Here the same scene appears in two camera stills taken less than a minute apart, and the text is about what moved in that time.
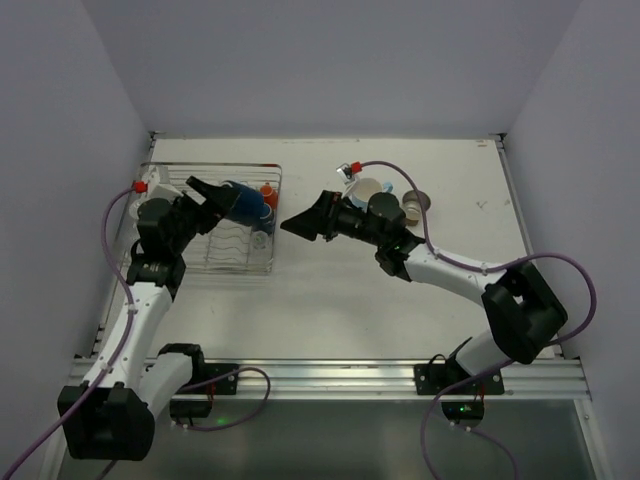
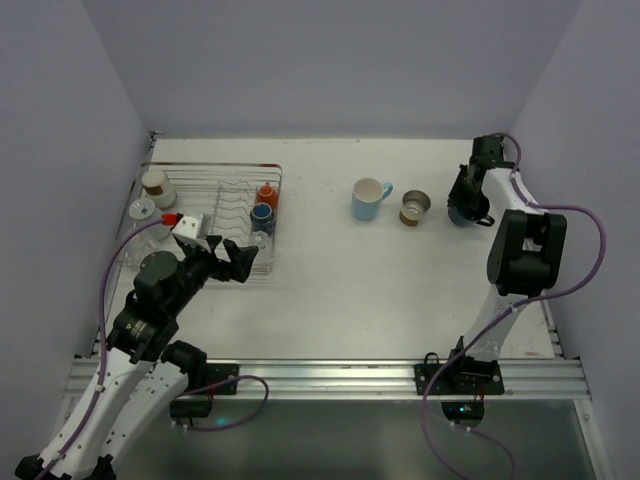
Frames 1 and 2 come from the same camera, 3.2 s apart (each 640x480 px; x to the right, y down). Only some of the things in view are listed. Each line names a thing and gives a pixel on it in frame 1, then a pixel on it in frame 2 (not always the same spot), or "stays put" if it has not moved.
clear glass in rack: x=260 y=248 stays put
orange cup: x=270 y=195 stays put
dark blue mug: x=248 y=204 → x=460 y=219
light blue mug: x=363 y=189 stays put
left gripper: x=195 y=210 → x=218 y=261
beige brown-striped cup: x=412 y=206 stays put
